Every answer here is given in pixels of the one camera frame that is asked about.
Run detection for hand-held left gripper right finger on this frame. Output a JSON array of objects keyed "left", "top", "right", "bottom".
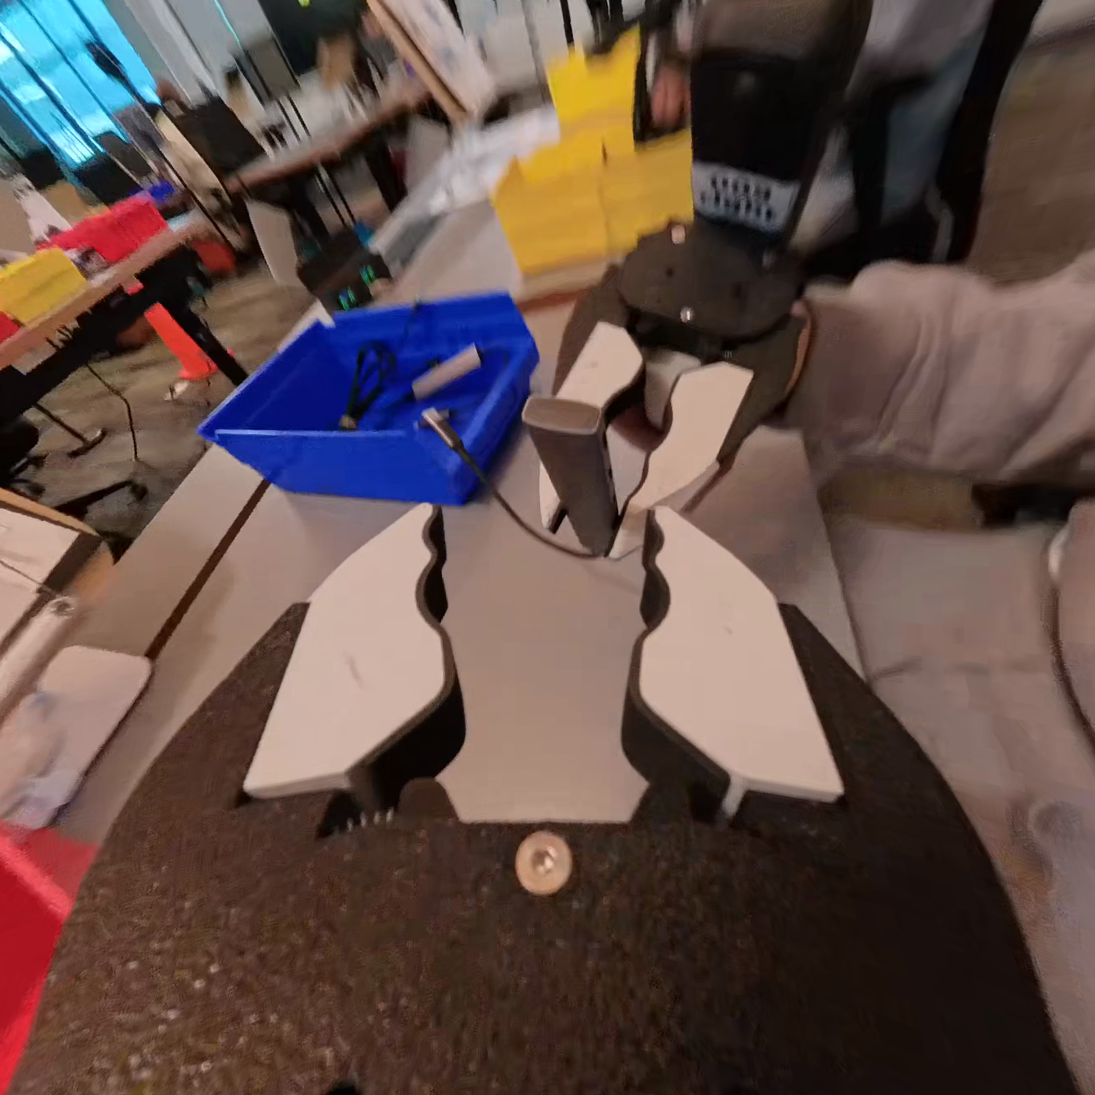
[{"left": 620, "top": 505, "right": 848, "bottom": 821}]

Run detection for person's right forearm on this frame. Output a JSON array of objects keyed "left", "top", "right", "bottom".
[{"left": 774, "top": 252, "right": 1095, "bottom": 489}]

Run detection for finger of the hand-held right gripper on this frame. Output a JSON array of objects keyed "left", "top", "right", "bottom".
[
  {"left": 607, "top": 360, "right": 756, "bottom": 559},
  {"left": 554, "top": 322, "right": 646, "bottom": 413}
]

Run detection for black power unit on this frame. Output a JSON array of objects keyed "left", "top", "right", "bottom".
[{"left": 294, "top": 230, "right": 395, "bottom": 316}]

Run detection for stack of red bins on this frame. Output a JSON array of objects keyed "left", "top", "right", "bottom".
[{"left": 47, "top": 196, "right": 172, "bottom": 265}]

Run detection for orange traffic cone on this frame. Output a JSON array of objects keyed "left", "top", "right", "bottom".
[{"left": 143, "top": 300, "right": 233, "bottom": 383}]

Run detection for person's right hand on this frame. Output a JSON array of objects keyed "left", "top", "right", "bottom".
[{"left": 611, "top": 402, "right": 666, "bottom": 451}]

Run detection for stack of yellow bins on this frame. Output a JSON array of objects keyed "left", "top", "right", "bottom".
[{"left": 491, "top": 26, "right": 698, "bottom": 277}]

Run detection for red plastic bin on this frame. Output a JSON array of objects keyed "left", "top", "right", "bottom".
[{"left": 0, "top": 821, "right": 99, "bottom": 1087}]

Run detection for blue plastic bin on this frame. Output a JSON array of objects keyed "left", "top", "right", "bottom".
[{"left": 198, "top": 291, "right": 542, "bottom": 507}]

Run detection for black USB cable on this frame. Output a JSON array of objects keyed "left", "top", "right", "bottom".
[{"left": 421, "top": 395, "right": 620, "bottom": 562}]

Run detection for clear plastic tray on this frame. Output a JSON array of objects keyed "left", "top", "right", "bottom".
[{"left": 0, "top": 689, "right": 87, "bottom": 831}]

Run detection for wooden table black legs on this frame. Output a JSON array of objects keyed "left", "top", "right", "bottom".
[
  {"left": 0, "top": 218, "right": 251, "bottom": 446},
  {"left": 217, "top": 81, "right": 445, "bottom": 249}
]

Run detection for yellow plastic bin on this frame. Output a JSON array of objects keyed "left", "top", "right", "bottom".
[{"left": 0, "top": 248, "right": 88, "bottom": 325}]

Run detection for white desk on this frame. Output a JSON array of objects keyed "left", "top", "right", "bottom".
[{"left": 50, "top": 197, "right": 865, "bottom": 849}]

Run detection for wooden document stand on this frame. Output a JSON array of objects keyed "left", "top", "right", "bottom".
[
  {"left": 366, "top": 0, "right": 501, "bottom": 121},
  {"left": 0, "top": 486, "right": 155, "bottom": 772}
]

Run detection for person's grey clothing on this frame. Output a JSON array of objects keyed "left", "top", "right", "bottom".
[{"left": 821, "top": 492, "right": 1095, "bottom": 1095}]

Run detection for black office chair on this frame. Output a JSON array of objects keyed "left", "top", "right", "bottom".
[{"left": 0, "top": 411, "right": 151, "bottom": 519}]

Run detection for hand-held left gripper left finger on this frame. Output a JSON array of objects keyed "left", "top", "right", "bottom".
[{"left": 241, "top": 503, "right": 470, "bottom": 801}]

